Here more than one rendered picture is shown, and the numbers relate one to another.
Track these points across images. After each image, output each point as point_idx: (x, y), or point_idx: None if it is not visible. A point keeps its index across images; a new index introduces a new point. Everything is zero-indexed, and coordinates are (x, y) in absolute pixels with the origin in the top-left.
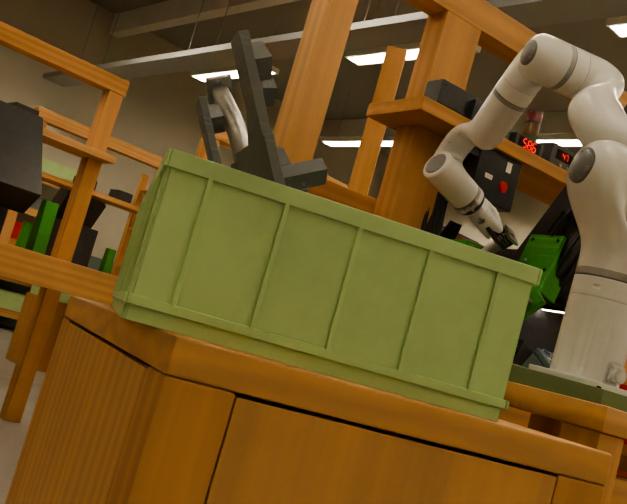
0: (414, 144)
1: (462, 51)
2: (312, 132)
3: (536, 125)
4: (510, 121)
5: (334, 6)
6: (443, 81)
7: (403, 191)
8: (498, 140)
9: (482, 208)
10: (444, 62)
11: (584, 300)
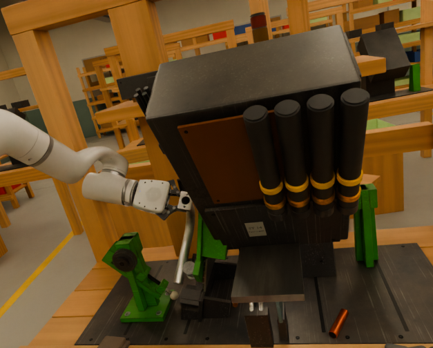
0: (142, 128)
1: (139, 31)
2: None
3: (257, 31)
4: (47, 170)
5: (33, 80)
6: (117, 81)
7: (154, 162)
8: (67, 179)
9: (132, 204)
10: (129, 52)
11: None
